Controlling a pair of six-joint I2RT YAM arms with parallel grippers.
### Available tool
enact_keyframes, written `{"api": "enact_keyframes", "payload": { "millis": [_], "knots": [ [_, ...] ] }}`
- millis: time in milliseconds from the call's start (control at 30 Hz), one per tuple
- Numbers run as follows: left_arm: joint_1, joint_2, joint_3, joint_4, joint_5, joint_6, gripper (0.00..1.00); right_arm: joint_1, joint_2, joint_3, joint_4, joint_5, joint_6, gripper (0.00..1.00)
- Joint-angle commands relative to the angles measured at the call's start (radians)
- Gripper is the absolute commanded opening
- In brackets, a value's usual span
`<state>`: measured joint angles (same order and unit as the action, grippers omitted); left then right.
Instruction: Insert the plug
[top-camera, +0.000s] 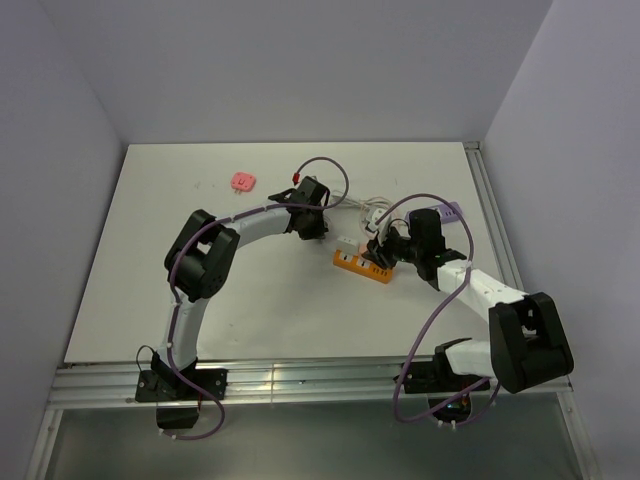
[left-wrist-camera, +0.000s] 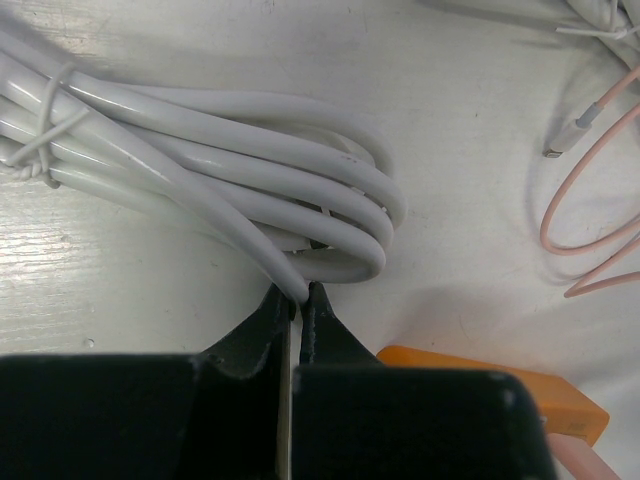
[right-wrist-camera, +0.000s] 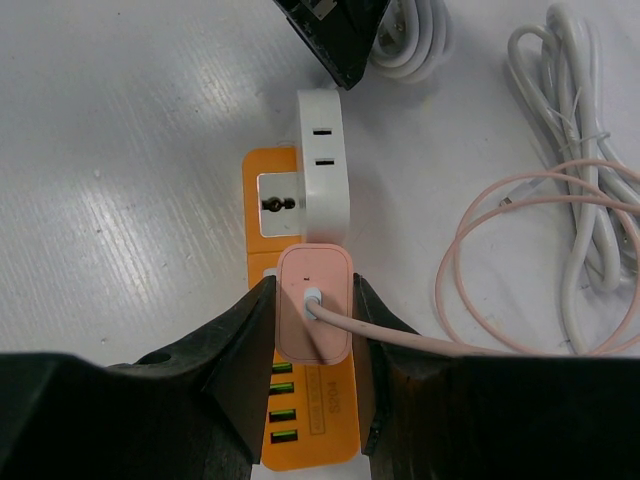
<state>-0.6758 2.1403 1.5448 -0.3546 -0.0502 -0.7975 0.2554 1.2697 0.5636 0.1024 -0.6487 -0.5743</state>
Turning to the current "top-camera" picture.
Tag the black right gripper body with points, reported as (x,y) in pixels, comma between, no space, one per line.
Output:
(394,248)

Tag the pink plug adapter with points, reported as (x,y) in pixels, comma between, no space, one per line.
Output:
(242,182)

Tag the aluminium mounting rail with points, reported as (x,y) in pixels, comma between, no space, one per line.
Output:
(128,383)

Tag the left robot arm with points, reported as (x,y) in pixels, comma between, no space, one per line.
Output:
(199,262)

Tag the orange power strip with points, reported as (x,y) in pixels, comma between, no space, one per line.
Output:
(362,267)

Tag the purple power strip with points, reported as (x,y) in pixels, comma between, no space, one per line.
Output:
(447,214)

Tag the white plug adapter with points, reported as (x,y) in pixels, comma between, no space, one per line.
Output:
(347,245)

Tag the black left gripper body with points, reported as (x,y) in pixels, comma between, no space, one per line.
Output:
(315,227)

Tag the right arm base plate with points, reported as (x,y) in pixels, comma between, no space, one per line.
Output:
(427,377)

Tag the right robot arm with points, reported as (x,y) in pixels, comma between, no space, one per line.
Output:
(527,345)

